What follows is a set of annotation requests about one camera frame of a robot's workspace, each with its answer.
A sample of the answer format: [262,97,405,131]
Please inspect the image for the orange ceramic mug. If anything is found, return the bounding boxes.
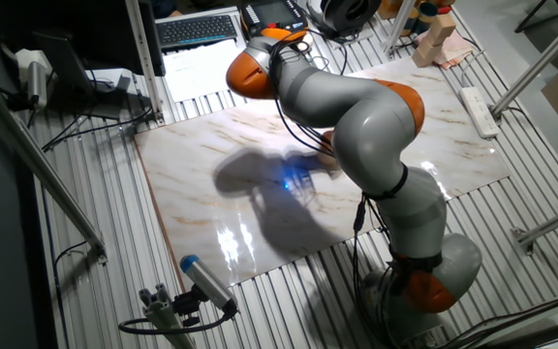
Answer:
[318,129,341,172]

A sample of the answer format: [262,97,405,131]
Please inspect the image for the marble pattern board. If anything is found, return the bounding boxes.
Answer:
[133,56,512,288]

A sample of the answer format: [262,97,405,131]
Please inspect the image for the white printed paper sheet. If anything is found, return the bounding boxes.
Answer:
[162,38,254,104]

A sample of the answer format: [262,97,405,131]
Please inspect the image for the white rounded object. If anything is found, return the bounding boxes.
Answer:
[295,32,315,55]

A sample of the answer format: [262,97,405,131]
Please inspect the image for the orange black teach pendant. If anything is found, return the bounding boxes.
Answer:
[238,0,311,44]

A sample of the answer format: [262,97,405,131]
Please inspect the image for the black keyboard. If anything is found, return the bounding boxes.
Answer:
[156,14,239,50]

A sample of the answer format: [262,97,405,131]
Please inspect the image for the black round spool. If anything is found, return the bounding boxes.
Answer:
[307,0,383,39]

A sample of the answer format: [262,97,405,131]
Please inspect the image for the white power strip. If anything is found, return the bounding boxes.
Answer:
[459,85,501,141]

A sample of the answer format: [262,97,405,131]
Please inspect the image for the pink cloth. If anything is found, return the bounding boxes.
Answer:
[436,31,477,72]

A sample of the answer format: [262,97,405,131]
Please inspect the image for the teal wooden cylinder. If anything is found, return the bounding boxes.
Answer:
[417,1,439,34]

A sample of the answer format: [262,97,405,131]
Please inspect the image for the long aluminium profile beam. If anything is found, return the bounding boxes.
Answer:
[0,67,109,266]

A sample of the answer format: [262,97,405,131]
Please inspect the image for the black monitor stand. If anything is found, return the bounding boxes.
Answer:
[33,31,140,121]

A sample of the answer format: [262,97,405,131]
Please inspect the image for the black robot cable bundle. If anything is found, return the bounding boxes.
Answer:
[266,27,409,345]

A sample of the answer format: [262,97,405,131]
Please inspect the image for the silver camera with blue cap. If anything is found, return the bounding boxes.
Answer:
[179,254,239,314]

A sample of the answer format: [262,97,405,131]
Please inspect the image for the black desk cable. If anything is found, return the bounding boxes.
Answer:
[41,104,157,152]

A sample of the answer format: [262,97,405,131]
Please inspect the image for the aluminium profile post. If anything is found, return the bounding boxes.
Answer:
[123,0,166,125]

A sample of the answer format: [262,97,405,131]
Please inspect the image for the aluminium profile camera mount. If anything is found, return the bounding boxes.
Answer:
[138,283,198,349]

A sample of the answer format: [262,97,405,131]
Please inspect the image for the black camera cable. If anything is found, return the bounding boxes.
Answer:
[117,309,237,336]

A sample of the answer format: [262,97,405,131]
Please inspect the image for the slim aluminium post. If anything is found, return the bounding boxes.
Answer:
[383,0,417,57]

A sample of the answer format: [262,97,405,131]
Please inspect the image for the silver white camera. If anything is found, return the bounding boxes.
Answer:
[15,48,52,111]

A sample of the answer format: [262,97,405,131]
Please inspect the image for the short aluminium frame beam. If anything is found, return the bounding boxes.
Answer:
[511,198,558,257]

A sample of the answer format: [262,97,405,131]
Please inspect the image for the slanted aluminium frame beam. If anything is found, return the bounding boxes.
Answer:
[489,4,558,120]

